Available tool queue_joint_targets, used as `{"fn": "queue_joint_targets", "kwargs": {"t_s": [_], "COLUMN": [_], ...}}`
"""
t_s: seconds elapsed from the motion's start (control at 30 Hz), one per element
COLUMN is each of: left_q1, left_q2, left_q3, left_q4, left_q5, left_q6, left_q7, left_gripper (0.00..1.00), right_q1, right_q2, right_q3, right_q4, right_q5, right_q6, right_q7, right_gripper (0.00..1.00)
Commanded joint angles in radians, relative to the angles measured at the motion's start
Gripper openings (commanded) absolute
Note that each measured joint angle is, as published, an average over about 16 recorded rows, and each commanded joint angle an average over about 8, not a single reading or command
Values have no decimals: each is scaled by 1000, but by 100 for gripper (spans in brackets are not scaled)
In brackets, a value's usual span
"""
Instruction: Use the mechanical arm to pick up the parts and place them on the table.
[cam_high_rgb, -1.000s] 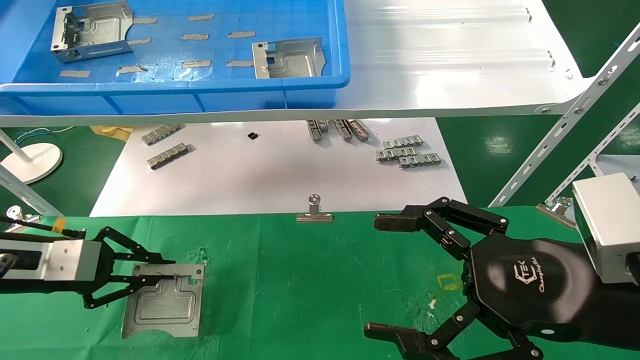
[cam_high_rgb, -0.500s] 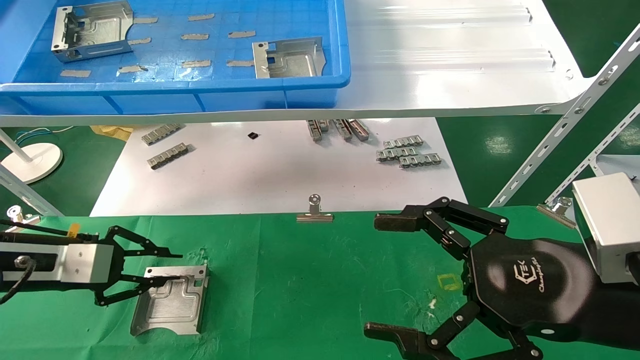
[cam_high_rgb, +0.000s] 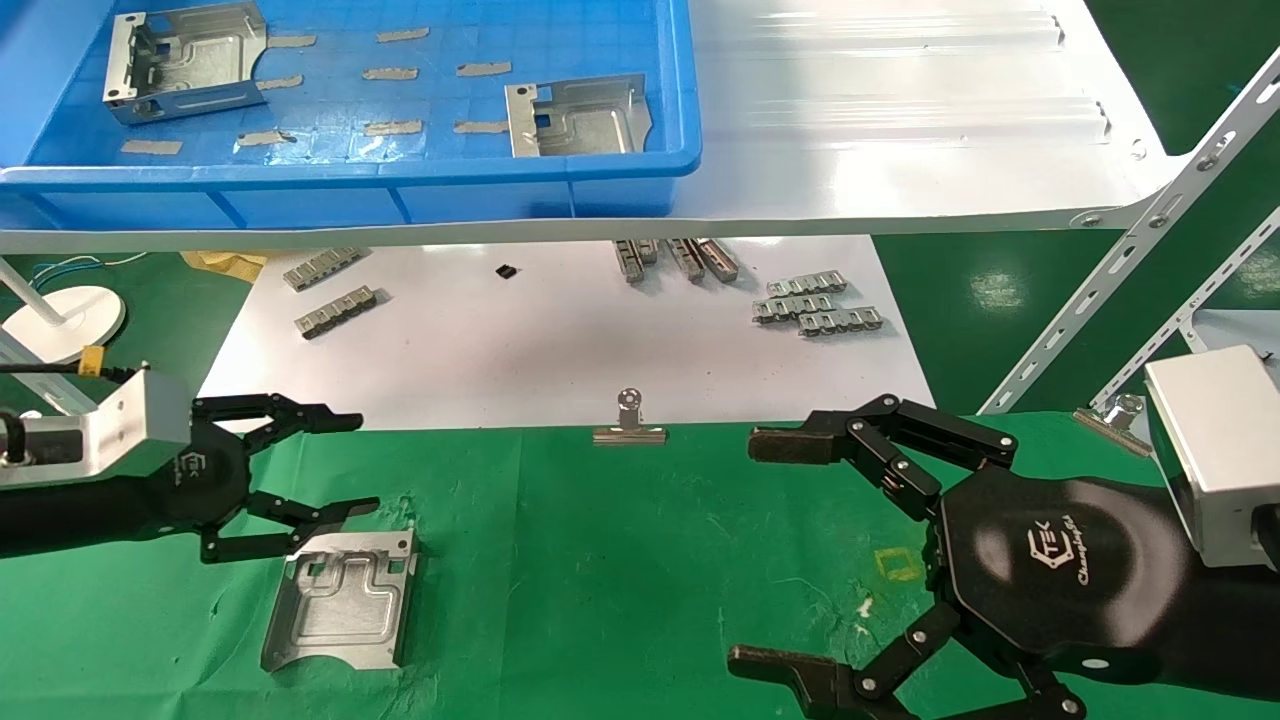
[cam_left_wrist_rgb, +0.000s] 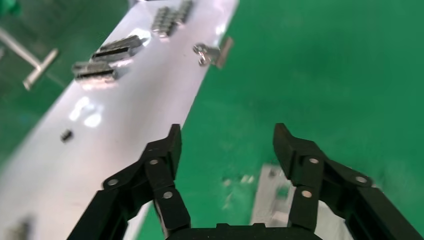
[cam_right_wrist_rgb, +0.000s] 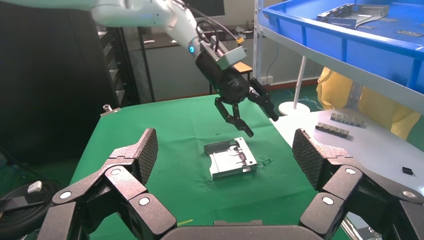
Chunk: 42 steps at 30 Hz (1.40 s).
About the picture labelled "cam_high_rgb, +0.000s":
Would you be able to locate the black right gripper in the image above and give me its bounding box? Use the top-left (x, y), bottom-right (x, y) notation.
top-left (727, 394), bottom-right (1196, 720)

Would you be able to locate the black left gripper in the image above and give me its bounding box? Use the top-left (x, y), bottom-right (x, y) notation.
top-left (160, 393), bottom-right (382, 565)

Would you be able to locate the sheet metal bracket curved cutout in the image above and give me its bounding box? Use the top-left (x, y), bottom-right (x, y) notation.
top-left (261, 529), bottom-right (418, 672)

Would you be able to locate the green table cloth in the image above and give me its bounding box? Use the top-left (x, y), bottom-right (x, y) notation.
top-left (0, 412), bottom-right (1280, 720)

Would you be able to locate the silver binder clip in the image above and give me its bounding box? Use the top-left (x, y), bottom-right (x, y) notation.
top-left (593, 388), bottom-right (668, 446)
top-left (1073, 394), bottom-right (1153, 459)

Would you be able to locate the yellow crumpled bag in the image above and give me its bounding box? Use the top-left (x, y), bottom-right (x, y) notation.
top-left (181, 251), bottom-right (268, 284)

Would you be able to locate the grey perforated angle strut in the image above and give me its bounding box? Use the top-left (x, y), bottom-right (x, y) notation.
top-left (0, 332), bottom-right (106, 416)

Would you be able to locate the white round lamp base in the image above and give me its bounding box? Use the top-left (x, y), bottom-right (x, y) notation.
top-left (0, 258), bottom-right (127, 366)

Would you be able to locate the white flat board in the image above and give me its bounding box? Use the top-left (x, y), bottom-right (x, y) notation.
top-left (196, 235), bottom-right (941, 434)

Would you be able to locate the blue plastic bin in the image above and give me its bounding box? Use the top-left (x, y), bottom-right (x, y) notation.
top-left (0, 0), bottom-right (701, 233)

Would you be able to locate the white metal shelf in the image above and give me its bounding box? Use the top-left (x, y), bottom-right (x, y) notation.
top-left (0, 0), bottom-right (1191, 254)

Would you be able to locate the white perforated angle strut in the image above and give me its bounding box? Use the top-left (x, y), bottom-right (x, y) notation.
top-left (978, 47), bottom-right (1280, 416)
top-left (1090, 205), bottom-right (1280, 411)

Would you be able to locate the grey flat plate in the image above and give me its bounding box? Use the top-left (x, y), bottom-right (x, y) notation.
top-left (1188, 309), bottom-right (1280, 361)

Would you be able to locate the black cable yellow tag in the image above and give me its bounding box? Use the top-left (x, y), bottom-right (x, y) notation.
top-left (0, 345), bottom-right (141, 387)

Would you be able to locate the blue green cable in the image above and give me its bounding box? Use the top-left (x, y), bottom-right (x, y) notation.
top-left (30, 252), bottom-right (151, 293)

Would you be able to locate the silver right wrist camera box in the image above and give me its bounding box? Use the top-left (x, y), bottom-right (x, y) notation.
top-left (1144, 346), bottom-right (1280, 569)

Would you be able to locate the boxy sheet metal bracket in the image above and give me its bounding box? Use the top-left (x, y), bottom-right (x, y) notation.
top-left (103, 3), bottom-right (268, 126)

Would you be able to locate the flat sheet metal bracket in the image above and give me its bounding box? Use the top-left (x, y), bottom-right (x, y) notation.
top-left (505, 75), bottom-right (653, 159)

